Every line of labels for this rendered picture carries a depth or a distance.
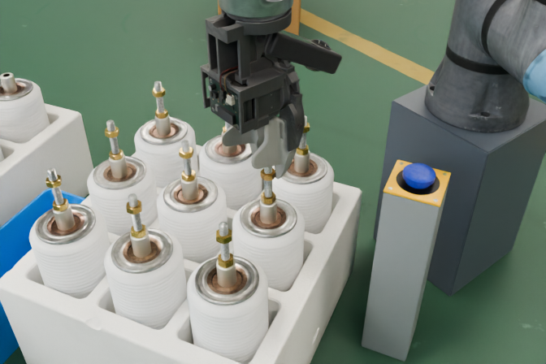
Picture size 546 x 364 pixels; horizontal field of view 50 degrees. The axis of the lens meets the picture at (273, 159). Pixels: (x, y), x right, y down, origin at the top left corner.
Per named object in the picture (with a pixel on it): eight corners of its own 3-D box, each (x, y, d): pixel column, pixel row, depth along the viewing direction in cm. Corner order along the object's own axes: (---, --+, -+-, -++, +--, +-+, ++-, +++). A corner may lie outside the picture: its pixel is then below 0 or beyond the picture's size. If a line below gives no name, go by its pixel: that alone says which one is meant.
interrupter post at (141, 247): (131, 248, 74) (127, 229, 72) (150, 244, 75) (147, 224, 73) (134, 262, 72) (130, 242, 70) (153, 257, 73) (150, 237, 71)
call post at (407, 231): (373, 313, 97) (396, 160, 78) (415, 327, 94) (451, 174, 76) (360, 346, 92) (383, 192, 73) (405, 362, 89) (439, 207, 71)
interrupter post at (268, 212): (269, 228, 77) (269, 209, 75) (255, 220, 78) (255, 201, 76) (281, 218, 78) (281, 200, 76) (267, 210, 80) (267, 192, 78)
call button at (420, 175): (405, 171, 77) (407, 158, 75) (436, 179, 75) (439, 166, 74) (397, 189, 74) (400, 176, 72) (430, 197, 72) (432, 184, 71)
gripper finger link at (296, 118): (269, 143, 70) (262, 75, 65) (280, 138, 71) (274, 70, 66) (295, 157, 66) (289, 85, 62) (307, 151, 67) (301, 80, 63)
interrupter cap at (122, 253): (107, 239, 75) (106, 236, 75) (166, 225, 77) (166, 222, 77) (116, 282, 70) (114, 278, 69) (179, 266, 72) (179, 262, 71)
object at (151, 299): (119, 324, 86) (98, 234, 76) (184, 306, 89) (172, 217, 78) (130, 379, 79) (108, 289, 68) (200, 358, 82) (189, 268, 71)
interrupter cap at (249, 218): (270, 249, 74) (270, 244, 74) (227, 221, 78) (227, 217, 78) (309, 218, 78) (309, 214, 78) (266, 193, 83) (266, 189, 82)
